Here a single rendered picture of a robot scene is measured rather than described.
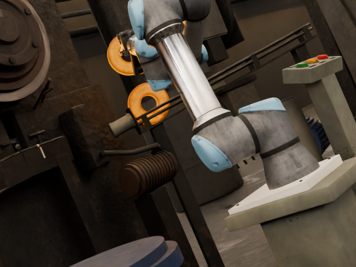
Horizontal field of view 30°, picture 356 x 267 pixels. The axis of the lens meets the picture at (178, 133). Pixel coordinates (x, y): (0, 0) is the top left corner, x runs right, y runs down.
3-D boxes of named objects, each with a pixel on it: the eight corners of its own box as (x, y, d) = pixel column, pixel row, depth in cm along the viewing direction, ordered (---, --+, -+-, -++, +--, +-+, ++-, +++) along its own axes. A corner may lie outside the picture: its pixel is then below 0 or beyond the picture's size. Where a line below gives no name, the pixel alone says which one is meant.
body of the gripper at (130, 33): (134, 27, 238) (142, 27, 226) (142, 50, 240) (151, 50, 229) (114, 34, 236) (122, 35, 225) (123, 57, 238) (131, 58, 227)
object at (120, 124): (114, 139, 247) (106, 125, 247) (135, 127, 249) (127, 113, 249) (116, 138, 241) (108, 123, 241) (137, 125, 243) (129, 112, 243)
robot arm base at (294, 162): (329, 160, 180) (313, 127, 180) (303, 178, 169) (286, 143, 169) (286, 176, 190) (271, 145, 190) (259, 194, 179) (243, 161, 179)
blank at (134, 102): (155, 132, 249) (157, 131, 246) (119, 111, 247) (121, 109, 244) (175, 97, 252) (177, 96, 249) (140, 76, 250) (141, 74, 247)
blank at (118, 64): (99, 46, 246) (100, 44, 243) (135, 28, 250) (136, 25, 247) (119, 82, 246) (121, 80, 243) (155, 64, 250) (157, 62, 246)
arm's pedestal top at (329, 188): (374, 165, 183) (368, 152, 183) (334, 201, 157) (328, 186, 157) (278, 195, 202) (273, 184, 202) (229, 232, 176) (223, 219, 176)
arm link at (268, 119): (304, 133, 175) (282, 87, 175) (261, 155, 172) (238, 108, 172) (290, 138, 186) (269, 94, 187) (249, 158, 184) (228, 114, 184)
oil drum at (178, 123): (161, 219, 514) (116, 114, 514) (205, 194, 558) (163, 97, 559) (215, 202, 474) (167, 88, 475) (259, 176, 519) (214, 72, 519)
